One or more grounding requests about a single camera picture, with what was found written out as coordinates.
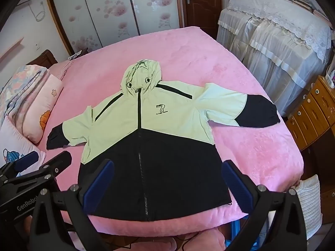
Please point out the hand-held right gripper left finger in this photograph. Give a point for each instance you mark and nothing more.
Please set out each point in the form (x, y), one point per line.
(100, 183)

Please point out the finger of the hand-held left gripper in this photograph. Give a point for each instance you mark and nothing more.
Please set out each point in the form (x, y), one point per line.
(26, 160)
(59, 160)

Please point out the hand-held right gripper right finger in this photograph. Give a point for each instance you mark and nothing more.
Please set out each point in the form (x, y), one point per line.
(235, 185)

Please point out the green black hooded jacket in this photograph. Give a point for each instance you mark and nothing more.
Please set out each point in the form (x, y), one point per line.
(167, 162)

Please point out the white cartoon pillow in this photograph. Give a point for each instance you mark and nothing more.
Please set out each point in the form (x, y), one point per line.
(13, 141)

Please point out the blue plastic stool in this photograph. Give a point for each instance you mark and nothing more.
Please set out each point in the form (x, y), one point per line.
(235, 227)

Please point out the pink flower pillow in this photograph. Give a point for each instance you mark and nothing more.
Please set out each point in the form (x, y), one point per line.
(39, 104)

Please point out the white knitted cloth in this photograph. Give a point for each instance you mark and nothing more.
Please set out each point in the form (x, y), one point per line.
(308, 201)

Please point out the floral folded quilt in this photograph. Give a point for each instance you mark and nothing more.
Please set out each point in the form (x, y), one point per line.
(21, 83)

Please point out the pink plush blanket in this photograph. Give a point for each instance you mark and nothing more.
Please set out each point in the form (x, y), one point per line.
(235, 83)

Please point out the dark wooden headboard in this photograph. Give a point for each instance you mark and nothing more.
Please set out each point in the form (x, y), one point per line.
(47, 57)

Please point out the small black white device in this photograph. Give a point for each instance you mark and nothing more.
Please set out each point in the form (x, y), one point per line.
(74, 55)

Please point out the wooden drawer cabinet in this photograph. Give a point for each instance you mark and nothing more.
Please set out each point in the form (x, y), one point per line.
(314, 109)

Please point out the cluster of small containers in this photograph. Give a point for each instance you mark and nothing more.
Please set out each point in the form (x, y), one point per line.
(331, 77)

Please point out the floral sliding door wardrobe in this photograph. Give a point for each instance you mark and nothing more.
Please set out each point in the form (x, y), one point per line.
(112, 5)

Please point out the brown wooden door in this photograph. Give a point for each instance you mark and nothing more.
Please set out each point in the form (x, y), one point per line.
(204, 5)

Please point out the stack of books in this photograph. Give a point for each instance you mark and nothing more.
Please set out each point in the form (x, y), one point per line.
(298, 1)

